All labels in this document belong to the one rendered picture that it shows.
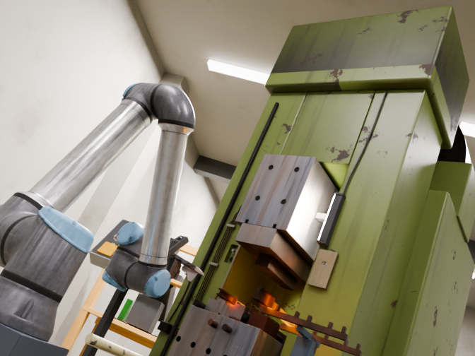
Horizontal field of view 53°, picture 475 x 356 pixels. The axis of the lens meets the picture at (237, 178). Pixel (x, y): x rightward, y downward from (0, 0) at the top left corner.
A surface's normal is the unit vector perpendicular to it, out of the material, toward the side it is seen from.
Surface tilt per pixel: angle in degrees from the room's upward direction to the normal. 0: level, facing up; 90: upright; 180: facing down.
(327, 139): 90
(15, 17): 90
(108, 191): 90
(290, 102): 90
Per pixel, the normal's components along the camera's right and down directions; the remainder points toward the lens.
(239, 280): 0.78, 0.08
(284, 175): -0.49, -0.53
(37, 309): 0.80, -0.27
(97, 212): -0.14, -0.46
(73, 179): 0.57, -0.24
